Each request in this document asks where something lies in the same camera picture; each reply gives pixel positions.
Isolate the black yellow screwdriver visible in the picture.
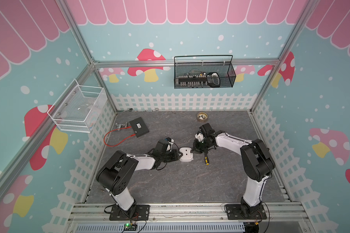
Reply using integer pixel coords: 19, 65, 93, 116
204, 155, 210, 165

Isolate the white square alarm clock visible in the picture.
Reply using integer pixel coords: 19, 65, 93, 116
179, 147, 193, 162

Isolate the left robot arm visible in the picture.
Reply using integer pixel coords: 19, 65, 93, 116
96, 137, 183, 215

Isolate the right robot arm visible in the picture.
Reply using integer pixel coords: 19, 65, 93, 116
192, 123, 276, 216

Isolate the brown tape roll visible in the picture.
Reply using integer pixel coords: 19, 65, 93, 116
196, 112, 209, 122

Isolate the black box device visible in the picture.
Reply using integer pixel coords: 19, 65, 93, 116
129, 117, 149, 137

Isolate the black socket bit set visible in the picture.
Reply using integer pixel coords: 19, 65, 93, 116
175, 74, 214, 88

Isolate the small green circuit board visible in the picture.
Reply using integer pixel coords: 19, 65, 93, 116
123, 223, 138, 232

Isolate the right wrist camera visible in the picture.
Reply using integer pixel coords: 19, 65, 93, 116
195, 132, 205, 142

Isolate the red cable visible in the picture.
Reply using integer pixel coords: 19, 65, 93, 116
103, 127, 136, 147

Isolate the metal clamp bracket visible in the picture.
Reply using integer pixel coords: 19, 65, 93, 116
115, 122, 129, 131

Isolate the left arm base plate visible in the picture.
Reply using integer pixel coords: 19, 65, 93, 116
109, 204, 150, 221

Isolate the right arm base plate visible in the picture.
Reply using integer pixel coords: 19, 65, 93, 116
224, 204, 267, 222

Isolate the black wire mesh basket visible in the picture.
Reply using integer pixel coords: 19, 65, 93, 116
174, 55, 236, 89

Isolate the white wire mesh basket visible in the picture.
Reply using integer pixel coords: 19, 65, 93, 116
47, 80, 108, 133

